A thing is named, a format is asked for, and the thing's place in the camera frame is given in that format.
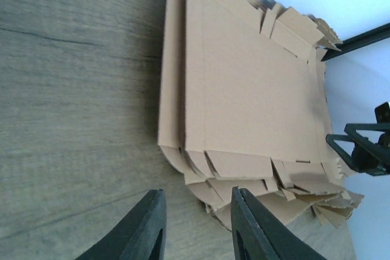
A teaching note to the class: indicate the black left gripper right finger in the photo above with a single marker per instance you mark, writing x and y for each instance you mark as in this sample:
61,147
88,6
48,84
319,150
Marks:
258,234

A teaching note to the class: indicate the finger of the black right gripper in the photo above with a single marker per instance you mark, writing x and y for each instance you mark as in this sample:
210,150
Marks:
344,141

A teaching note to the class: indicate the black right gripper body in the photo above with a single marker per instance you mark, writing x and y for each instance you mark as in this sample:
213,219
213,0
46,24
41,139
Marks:
375,168

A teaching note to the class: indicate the stack of flat cardboard blanks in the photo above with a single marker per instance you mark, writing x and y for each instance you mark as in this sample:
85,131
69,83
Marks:
254,116

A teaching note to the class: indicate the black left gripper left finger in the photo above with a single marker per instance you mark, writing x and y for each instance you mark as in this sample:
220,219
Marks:
141,234

